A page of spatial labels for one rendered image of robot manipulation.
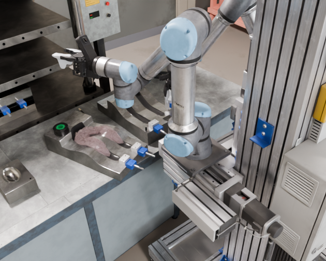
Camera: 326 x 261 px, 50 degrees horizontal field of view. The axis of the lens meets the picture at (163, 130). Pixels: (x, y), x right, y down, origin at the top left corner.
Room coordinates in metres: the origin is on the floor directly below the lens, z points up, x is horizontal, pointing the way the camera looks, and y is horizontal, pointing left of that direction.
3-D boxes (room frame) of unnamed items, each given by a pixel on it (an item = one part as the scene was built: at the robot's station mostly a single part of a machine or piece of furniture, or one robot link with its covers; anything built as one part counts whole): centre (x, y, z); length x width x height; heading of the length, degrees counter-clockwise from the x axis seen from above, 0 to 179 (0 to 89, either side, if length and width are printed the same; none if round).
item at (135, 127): (1.78, 0.15, 0.87); 0.50 x 0.26 x 0.14; 41
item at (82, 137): (1.49, 0.36, 0.90); 0.26 x 0.18 x 0.08; 58
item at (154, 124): (1.54, 0.02, 0.89); 0.13 x 0.05 x 0.05; 41
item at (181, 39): (1.08, -0.08, 1.41); 0.15 x 0.12 x 0.55; 151
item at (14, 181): (1.24, 0.74, 0.84); 0.20 x 0.15 x 0.07; 41
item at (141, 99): (1.76, 0.15, 0.92); 0.35 x 0.16 x 0.09; 41
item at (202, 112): (1.19, -0.14, 1.20); 0.13 x 0.12 x 0.14; 151
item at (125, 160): (1.30, 0.16, 0.86); 0.13 x 0.05 x 0.05; 58
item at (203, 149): (1.20, -0.14, 1.09); 0.15 x 0.15 x 0.10
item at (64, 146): (1.48, 0.37, 0.86); 0.50 x 0.26 x 0.11; 58
